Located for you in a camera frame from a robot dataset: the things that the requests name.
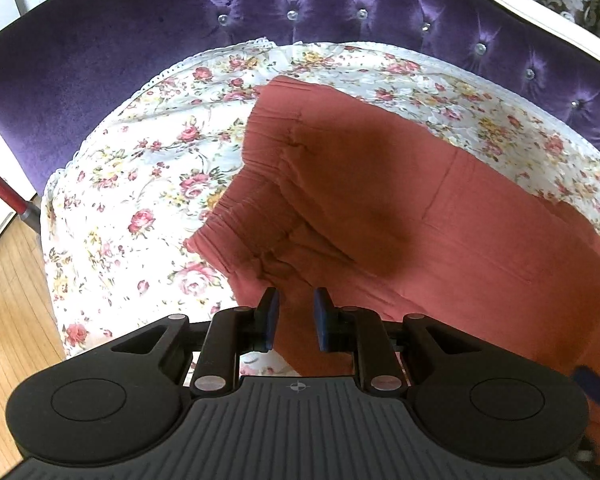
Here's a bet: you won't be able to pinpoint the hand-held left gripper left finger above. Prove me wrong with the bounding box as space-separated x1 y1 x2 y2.
111 287 281 398

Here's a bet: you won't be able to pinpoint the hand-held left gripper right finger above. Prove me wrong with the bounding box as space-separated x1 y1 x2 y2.
314 287 486 394

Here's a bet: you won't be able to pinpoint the rust red pants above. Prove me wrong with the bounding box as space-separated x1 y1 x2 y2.
184 75 600 461

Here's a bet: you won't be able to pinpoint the floral printed blanket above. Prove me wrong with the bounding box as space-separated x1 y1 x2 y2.
39 36 600 377

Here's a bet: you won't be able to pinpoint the red stick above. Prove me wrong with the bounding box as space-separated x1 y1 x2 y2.
0 156 34 217

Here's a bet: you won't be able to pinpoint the purple tufted sofa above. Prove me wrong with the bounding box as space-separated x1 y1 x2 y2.
0 0 600 196

